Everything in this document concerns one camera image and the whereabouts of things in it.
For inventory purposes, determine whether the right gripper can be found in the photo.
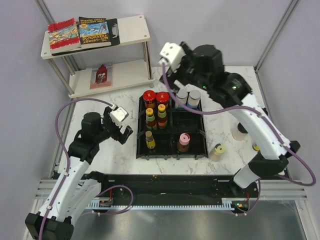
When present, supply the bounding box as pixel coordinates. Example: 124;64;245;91
159;41;210;94

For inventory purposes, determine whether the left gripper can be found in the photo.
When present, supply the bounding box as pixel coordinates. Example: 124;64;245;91
94;107;133;145

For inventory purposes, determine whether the clear jar grey lid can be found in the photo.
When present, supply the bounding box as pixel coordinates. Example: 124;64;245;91
175;88;188;105

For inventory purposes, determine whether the blue label clear jar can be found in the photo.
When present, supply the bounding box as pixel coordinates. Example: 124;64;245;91
186;90;201;109

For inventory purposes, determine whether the small yellow label bottle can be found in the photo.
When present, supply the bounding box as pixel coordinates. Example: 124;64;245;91
145;130;156;150

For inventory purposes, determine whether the green label sauce bottle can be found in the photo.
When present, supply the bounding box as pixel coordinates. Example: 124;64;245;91
145;107;157;130

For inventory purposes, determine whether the red lid sauce jar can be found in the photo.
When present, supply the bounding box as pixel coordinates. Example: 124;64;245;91
142;90;156;109

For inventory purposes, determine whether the yellow cap sauce bottle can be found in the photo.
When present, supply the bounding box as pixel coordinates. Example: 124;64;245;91
157;104;168;129

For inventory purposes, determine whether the black compartment organizer tray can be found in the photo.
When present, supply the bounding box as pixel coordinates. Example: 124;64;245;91
136;94;208;160

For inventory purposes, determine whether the pink lid spice jar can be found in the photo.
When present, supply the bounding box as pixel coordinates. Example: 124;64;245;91
177;133;191;153

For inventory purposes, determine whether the white two-tier shelf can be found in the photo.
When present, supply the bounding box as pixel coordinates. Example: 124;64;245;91
40;15;154;99

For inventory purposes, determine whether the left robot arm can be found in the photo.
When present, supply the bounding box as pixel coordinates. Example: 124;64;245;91
25;105;133;240

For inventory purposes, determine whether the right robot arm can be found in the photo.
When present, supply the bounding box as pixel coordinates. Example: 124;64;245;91
159;42;300;197

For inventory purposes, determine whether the pink book on lower shelf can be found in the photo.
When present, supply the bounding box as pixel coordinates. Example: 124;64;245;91
89;62;113;89

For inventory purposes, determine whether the black lid jar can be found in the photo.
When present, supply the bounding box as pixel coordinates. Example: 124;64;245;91
231;122;248;141

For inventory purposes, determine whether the yellow lid spice jar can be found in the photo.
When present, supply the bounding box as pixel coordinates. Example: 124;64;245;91
208;143;226;162

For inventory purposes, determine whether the black cover treehouse book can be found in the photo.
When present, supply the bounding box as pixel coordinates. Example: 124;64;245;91
78;17;112;49

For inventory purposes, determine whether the brown cap small bottle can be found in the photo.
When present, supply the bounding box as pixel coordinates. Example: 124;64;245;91
252;142;260;152

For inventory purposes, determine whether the red cover book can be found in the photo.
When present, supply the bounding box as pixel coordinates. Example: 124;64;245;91
47;18;81;54

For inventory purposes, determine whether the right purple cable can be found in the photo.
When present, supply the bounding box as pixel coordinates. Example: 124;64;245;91
161;61;317;218

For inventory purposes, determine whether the purple cable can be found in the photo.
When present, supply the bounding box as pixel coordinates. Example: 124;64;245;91
37;97;118;240
161;61;317;218

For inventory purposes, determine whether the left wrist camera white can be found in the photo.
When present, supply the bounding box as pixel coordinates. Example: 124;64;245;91
109;105;129;127

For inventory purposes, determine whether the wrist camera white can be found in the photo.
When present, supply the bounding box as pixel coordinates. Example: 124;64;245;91
109;105;129;127
158;42;186;73

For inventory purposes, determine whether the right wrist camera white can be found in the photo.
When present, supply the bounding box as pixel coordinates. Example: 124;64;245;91
158;42;186;73

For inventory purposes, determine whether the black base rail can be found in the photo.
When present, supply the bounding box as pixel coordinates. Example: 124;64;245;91
74;171;261;208

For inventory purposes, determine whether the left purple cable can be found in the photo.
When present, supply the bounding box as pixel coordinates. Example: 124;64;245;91
37;97;118;240

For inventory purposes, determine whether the white cable duct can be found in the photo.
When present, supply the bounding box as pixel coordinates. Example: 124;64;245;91
85;199;250;211

